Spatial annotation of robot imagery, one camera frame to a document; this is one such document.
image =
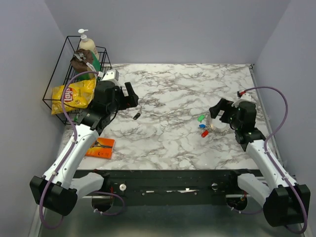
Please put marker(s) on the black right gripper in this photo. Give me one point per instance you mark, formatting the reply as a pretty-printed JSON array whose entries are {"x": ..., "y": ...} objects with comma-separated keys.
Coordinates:
[{"x": 223, "y": 104}]

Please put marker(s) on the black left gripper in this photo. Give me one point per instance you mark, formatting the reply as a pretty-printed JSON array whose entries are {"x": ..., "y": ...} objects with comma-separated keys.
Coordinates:
[{"x": 129, "y": 101}]

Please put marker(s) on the metal numbered key ring disc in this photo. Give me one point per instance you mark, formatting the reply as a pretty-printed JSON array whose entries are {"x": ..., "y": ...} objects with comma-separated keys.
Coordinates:
[{"x": 215, "y": 126}]

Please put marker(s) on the key with green tag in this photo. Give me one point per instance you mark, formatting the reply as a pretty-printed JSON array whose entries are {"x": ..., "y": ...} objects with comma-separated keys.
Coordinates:
[{"x": 201, "y": 118}]

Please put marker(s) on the key with blue tag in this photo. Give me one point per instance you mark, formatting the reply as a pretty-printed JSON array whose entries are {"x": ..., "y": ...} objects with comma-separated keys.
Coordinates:
[{"x": 202, "y": 126}]

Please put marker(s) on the key with red tag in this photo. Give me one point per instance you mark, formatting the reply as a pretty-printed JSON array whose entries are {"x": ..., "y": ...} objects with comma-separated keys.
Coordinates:
[{"x": 205, "y": 133}]

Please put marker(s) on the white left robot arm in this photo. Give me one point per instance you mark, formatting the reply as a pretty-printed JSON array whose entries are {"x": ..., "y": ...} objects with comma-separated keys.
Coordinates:
[{"x": 57, "y": 189}]

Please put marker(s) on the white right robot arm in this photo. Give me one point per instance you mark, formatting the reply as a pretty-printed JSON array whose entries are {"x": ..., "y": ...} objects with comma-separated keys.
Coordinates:
[{"x": 283, "y": 200}]

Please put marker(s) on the yellow Lays chips bag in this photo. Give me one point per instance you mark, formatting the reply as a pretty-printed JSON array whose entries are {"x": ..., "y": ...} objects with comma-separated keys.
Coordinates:
[{"x": 77, "y": 96}]

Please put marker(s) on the orange razor package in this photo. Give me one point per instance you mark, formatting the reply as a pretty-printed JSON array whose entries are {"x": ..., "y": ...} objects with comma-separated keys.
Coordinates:
[{"x": 101, "y": 148}]

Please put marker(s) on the brown and green bag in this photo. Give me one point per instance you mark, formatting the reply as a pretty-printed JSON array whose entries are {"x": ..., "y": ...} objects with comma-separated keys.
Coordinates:
[{"x": 84, "y": 60}]

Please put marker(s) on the pump lotion bottle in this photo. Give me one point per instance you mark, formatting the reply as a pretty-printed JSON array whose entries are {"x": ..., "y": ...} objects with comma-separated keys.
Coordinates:
[{"x": 87, "y": 43}]

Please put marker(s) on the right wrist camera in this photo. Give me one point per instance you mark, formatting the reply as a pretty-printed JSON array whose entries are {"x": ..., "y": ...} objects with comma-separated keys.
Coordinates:
[{"x": 243, "y": 96}]

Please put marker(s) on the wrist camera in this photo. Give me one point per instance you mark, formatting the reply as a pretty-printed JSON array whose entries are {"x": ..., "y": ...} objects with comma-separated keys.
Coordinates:
[
  {"x": 243, "y": 96},
  {"x": 111, "y": 75}
]

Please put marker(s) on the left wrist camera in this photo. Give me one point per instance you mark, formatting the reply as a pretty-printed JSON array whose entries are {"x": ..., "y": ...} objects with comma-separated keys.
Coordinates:
[{"x": 111, "y": 75}]

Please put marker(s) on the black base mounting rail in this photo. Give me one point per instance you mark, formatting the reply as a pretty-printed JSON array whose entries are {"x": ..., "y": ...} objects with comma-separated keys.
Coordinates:
[{"x": 172, "y": 187}]

